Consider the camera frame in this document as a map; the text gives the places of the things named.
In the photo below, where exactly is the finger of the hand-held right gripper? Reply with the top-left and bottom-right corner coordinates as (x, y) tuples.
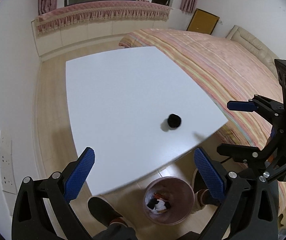
(216, 143), (267, 168)
(227, 94), (285, 121)

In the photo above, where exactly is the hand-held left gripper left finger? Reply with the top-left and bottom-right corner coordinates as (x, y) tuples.
(12, 147), (96, 240)

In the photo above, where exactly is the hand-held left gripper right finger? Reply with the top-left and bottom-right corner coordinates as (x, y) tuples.
(193, 147), (279, 240)

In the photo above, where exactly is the pink translucent trash bin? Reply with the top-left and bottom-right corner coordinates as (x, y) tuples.
(143, 177), (196, 225)

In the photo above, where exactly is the red long box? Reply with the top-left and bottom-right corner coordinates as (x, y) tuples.
(153, 192), (170, 201)

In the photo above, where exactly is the small black fabric ball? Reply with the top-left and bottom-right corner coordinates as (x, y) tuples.
(167, 114), (182, 128)

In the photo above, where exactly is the person's right shoe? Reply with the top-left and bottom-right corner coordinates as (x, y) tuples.
(191, 169), (219, 215)

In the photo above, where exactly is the person's shoe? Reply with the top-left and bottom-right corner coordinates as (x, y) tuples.
(191, 169), (219, 215)
(87, 196), (130, 228)

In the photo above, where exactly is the person's left shoe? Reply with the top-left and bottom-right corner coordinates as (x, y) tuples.
(87, 196), (130, 228)

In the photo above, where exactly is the beige padded headboard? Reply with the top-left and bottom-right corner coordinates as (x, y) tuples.
(226, 25), (283, 78)

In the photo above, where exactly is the bed with striped cover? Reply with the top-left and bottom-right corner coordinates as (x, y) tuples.
(119, 29), (286, 220)

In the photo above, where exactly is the brown framed board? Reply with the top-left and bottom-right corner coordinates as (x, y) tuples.
(186, 8), (220, 35)

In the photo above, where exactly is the white window seat cabinet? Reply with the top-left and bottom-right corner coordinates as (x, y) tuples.
(32, 17), (173, 58)

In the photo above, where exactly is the pink frilled window seat cushion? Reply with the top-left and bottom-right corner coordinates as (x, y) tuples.
(34, 0), (171, 34)

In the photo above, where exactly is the white wall socket panel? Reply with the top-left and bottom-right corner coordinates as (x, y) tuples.
(0, 130), (17, 194)

